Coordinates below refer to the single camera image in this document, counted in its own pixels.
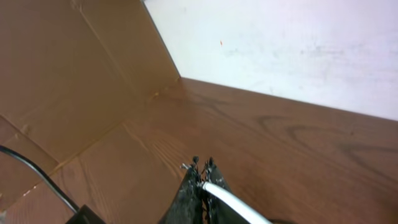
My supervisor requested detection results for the right camera black cable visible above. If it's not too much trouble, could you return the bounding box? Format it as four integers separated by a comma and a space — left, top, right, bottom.
0, 144, 106, 224

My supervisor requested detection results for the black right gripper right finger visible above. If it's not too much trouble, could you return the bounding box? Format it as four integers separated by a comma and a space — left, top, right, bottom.
204, 157, 247, 224

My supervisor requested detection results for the white usb cable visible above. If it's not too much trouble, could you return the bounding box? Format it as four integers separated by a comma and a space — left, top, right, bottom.
201, 182, 273, 224

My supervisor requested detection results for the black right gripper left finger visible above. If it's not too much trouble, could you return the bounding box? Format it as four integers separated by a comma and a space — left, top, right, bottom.
159, 156, 203, 224

